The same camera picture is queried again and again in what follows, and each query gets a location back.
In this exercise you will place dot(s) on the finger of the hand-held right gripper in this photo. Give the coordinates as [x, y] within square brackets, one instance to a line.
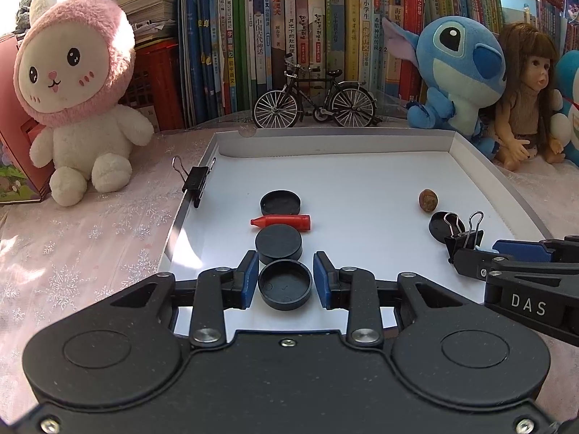
[520, 249]
[470, 262]

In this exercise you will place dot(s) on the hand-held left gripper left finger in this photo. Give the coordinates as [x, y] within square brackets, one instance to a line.
[248, 280]

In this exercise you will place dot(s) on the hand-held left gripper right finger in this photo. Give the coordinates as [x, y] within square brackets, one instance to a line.
[322, 282]

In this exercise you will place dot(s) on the black binder clip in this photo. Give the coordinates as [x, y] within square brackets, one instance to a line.
[197, 181]
[461, 240]

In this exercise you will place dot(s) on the small black round cap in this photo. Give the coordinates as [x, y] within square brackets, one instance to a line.
[438, 228]

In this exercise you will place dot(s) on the thick black round puck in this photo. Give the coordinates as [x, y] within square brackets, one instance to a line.
[279, 242]

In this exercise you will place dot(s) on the red crayon-shaped cap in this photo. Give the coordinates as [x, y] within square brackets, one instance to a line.
[285, 222]

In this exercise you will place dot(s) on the white cardboard tray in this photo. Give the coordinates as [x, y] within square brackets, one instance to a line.
[362, 181]

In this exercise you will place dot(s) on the brown walnut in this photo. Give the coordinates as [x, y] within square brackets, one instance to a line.
[428, 200]

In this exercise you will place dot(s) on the shallow black round lid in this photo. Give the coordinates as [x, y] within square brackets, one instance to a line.
[280, 202]

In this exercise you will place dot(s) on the blue robot cat plush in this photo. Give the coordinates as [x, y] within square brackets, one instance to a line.
[570, 122]

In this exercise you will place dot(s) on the brown-haired baby doll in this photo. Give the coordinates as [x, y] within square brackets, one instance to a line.
[524, 99]

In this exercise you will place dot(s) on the miniature black bicycle model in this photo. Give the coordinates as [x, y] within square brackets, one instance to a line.
[350, 106]

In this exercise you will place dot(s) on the blue alien plush toy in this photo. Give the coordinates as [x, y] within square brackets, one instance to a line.
[457, 63]

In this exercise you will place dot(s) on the red plastic crate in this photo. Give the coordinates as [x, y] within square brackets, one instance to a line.
[154, 81]

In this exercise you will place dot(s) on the row of upright books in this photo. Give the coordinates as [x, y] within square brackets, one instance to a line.
[316, 22]

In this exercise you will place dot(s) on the pink hooded bunny plush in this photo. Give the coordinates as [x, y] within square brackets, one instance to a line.
[77, 77]

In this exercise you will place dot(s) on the pink triangular house box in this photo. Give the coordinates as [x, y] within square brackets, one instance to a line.
[13, 144]

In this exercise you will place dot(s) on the stack of paperback books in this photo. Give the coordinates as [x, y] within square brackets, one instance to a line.
[149, 4]

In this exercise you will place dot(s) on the grey fuzzy cloth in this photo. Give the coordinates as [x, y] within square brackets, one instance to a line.
[23, 13]

